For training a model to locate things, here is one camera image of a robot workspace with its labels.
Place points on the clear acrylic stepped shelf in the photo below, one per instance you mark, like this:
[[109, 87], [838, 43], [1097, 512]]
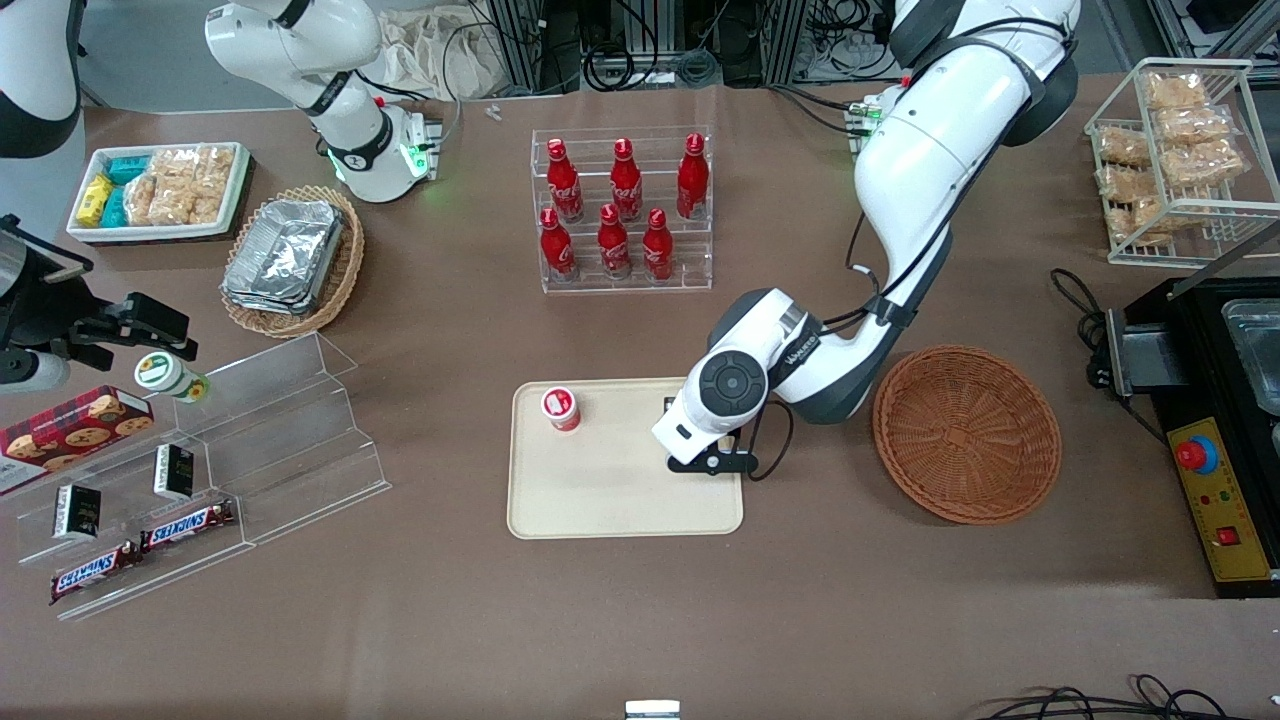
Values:
[[300, 440]]

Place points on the yellow emergency stop control box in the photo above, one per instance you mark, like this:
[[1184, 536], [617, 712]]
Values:
[[1225, 510]]

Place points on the yellow snack packet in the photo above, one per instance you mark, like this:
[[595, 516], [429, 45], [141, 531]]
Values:
[[95, 197]]

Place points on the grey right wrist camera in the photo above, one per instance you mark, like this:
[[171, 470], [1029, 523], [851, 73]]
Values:
[[35, 371]]

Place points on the red plaid cookie box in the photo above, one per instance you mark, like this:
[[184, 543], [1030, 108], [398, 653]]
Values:
[[70, 430]]

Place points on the red white lidded cup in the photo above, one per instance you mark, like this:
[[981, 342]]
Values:
[[561, 408]]

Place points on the snickers chocolate bar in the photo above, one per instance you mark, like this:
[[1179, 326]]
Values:
[[95, 572], [188, 526]]

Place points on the clear acrylic bottle rack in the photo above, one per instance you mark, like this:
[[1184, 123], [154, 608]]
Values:
[[690, 270]]

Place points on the light oval wicker basket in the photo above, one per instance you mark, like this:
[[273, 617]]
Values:
[[345, 270]]

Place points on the brown round wicker basket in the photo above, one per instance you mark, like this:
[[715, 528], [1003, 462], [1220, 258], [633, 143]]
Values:
[[965, 435]]

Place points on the small black white box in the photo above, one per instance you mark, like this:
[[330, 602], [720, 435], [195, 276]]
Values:
[[174, 472], [76, 512]]

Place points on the steel appliance pan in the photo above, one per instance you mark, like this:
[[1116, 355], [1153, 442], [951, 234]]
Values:
[[1260, 350]]

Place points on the red cola bottle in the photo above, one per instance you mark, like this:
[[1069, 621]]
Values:
[[565, 185], [657, 250], [692, 180], [626, 185], [613, 245], [557, 248]]

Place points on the cream plastic serving tray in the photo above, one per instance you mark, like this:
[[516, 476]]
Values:
[[600, 480]]

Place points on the aluminium foil tray stack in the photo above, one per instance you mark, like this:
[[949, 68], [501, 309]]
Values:
[[285, 255]]

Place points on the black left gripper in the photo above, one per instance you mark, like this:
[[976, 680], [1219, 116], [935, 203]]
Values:
[[668, 402]]

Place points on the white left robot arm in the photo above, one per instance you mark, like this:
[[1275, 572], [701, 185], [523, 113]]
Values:
[[930, 170]]

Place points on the green lidded white cup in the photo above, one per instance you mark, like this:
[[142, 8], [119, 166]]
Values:
[[168, 375]]

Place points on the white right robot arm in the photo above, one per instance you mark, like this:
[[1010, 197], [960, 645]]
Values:
[[352, 130]]

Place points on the teal snack packet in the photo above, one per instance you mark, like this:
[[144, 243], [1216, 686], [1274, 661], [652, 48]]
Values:
[[114, 208], [128, 168]]

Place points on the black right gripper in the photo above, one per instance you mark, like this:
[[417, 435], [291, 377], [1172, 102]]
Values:
[[38, 312]]

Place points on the white crumpled cloth bag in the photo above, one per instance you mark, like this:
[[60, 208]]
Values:
[[430, 50]]

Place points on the clear rice cracker bag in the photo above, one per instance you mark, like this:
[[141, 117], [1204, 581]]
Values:
[[1192, 127], [215, 168], [141, 200], [1150, 220], [1200, 165], [172, 165], [1125, 185], [190, 205], [1122, 147], [1174, 92]]

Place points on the white rectangular snack bin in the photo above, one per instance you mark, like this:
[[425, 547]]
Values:
[[150, 232]]

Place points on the black countertop appliance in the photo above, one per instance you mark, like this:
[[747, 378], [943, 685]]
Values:
[[1195, 350]]

